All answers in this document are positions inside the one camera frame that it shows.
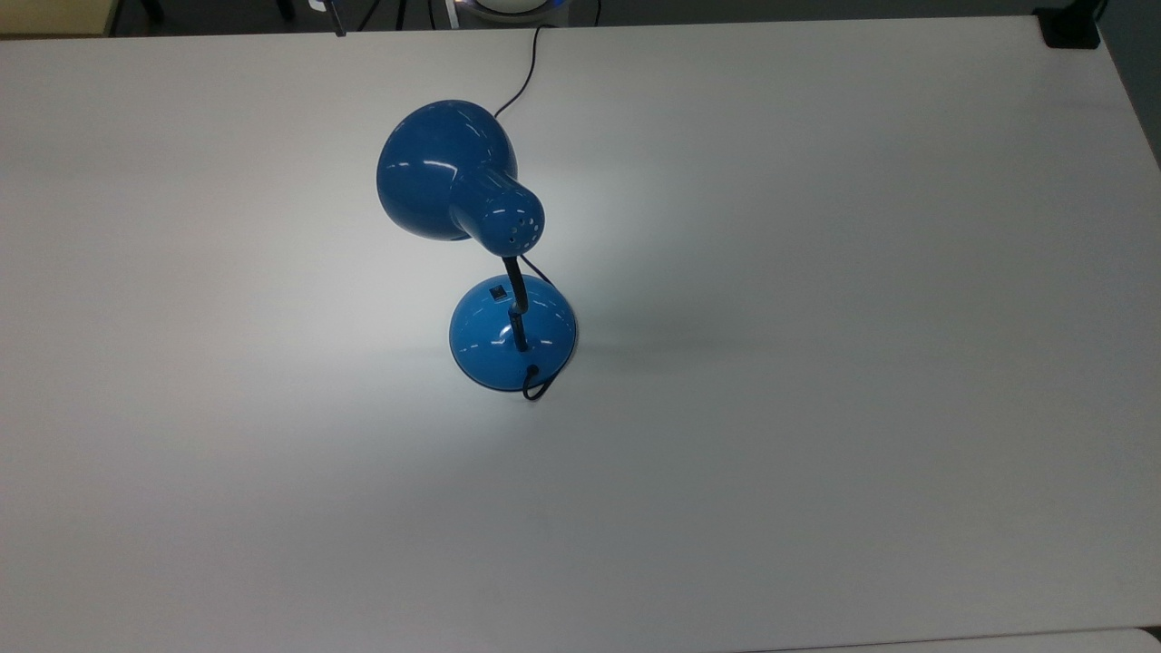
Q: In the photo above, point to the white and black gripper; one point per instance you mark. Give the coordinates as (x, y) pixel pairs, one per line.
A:
(317, 4)

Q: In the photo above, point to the blue desk lamp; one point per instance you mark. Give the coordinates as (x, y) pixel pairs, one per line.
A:
(453, 172)

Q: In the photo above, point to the beige wooden furniture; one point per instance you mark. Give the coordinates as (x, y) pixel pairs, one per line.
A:
(54, 16)

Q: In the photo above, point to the black table clamp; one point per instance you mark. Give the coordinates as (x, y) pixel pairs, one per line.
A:
(1070, 29)

